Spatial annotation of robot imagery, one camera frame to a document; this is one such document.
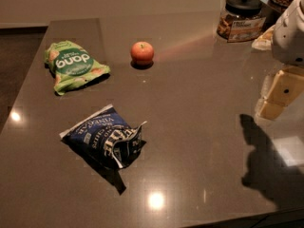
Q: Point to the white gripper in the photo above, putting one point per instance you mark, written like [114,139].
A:
[290,40]

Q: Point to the blue chip bag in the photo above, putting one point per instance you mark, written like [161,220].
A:
[106,138]

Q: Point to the red apple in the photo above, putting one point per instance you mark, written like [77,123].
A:
[142,53]

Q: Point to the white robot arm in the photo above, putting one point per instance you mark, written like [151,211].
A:
[299,4]

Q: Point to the glass jar with black lid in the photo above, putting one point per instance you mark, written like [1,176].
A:
[240,20]

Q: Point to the green dang snack bag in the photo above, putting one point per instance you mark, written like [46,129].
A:
[72,66]

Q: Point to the pale snack packet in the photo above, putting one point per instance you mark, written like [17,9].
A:
[264,41]

